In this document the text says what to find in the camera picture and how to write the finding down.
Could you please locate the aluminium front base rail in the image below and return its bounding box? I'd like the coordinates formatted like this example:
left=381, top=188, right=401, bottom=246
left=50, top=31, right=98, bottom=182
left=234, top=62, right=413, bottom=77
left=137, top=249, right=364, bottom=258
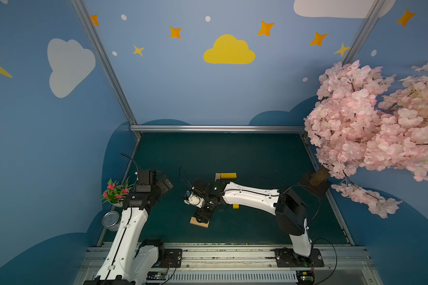
left=74, top=242, right=382, bottom=285

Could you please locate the small pink flower pot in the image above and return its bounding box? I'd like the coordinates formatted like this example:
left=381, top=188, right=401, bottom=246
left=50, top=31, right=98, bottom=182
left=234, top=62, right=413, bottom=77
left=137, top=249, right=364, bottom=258
left=101, top=179, right=135, bottom=208

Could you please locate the pink blossom artificial tree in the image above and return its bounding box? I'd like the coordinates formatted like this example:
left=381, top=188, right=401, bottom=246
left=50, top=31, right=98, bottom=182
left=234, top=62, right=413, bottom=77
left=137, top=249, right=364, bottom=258
left=304, top=62, right=428, bottom=219

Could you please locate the left aluminium corner post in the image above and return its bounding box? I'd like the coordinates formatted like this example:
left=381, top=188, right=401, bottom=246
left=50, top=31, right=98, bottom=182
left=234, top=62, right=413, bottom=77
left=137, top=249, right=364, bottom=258
left=71, top=0, right=141, bottom=141

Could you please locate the right aluminium corner post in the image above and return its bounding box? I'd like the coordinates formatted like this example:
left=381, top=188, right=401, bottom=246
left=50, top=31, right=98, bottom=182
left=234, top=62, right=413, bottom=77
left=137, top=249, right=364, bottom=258
left=342, top=0, right=386, bottom=65

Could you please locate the left green circuit board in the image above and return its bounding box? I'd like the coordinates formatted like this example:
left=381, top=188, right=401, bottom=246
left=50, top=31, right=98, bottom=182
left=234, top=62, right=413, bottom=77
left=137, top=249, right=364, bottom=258
left=146, top=271, right=168, bottom=282

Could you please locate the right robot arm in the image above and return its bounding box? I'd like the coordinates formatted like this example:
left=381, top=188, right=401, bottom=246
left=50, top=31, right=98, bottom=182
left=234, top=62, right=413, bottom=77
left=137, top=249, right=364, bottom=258
left=184, top=179, right=313, bottom=258

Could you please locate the right green circuit board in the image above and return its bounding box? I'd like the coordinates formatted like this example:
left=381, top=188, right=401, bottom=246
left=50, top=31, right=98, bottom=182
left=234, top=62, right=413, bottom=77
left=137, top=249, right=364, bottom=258
left=296, top=271, right=315, bottom=285

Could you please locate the green circuit board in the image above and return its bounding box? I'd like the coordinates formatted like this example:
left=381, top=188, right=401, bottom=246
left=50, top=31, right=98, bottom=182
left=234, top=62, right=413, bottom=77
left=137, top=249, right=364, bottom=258
left=296, top=271, right=315, bottom=285
left=146, top=271, right=168, bottom=282

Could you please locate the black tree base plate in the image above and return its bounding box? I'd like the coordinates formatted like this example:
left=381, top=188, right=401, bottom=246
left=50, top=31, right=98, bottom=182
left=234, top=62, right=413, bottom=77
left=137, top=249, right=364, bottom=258
left=298, top=167, right=331, bottom=198

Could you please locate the horizontal aluminium back rail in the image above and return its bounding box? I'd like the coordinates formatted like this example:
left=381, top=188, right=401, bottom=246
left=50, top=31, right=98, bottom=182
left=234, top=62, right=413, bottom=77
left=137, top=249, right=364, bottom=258
left=130, top=125, right=304, bottom=134

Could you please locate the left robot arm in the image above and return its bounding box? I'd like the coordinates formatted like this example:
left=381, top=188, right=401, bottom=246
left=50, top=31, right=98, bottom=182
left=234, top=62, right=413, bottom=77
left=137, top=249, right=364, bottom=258
left=83, top=170, right=173, bottom=285

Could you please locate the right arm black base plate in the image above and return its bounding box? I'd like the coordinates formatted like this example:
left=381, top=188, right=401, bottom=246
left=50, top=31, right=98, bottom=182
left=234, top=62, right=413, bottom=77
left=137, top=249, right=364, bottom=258
left=274, top=248, right=325, bottom=268

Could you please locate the left aluminium side rail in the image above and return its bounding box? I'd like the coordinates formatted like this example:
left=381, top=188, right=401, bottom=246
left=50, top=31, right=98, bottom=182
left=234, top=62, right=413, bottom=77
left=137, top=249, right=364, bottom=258
left=96, top=137, right=141, bottom=247

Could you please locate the silver metal tin can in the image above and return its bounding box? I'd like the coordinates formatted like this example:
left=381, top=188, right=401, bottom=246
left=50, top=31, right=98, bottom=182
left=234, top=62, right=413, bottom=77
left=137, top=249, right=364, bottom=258
left=102, top=211, right=121, bottom=232

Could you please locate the aluminium corner post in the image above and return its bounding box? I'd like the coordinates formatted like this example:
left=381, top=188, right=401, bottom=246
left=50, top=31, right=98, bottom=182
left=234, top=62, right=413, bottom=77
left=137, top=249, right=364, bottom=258
left=342, top=0, right=386, bottom=65
left=71, top=0, right=141, bottom=141

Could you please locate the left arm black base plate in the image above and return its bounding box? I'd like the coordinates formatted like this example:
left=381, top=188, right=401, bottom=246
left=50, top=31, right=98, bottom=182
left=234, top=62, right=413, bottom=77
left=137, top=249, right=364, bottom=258
left=153, top=249, right=183, bottom=269

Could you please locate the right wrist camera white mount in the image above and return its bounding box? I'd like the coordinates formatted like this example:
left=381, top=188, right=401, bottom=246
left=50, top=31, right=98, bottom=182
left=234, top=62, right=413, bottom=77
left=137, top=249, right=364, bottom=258
left=184, top=191, right=204, bottom=209

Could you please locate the black left camera cable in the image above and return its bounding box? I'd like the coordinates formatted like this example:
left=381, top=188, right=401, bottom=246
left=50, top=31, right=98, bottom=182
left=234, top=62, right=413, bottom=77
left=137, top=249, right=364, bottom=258
left=119, top=152, right=143, bottom=179

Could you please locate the yellow block top bar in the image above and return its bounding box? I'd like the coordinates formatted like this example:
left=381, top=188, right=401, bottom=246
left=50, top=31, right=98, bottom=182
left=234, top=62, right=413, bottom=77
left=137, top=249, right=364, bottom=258
left=220, top=173, right=237, bottom=179

